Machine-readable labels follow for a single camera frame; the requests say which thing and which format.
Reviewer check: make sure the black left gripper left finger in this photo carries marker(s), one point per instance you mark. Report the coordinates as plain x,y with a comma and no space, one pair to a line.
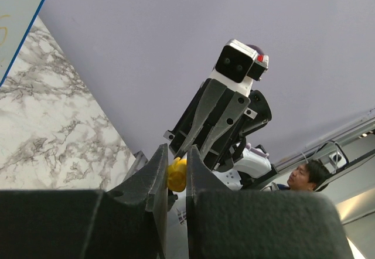
128,221

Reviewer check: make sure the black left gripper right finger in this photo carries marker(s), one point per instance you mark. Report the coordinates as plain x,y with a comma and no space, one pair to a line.
222,223

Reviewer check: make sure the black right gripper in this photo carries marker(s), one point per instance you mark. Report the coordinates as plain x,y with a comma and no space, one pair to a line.
217,121

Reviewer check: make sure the yellow marker cap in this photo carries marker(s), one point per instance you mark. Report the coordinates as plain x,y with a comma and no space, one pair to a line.
176,180

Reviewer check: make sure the blue framed whiteboard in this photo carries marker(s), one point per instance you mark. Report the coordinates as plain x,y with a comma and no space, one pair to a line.
17,18

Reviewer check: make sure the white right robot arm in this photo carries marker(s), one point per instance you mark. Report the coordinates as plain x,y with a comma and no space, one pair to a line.
253,166

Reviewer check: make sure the person with black hair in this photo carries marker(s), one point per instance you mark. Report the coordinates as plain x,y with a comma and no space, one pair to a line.
308,176

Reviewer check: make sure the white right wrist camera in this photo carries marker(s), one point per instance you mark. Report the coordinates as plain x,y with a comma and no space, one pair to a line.
239,65

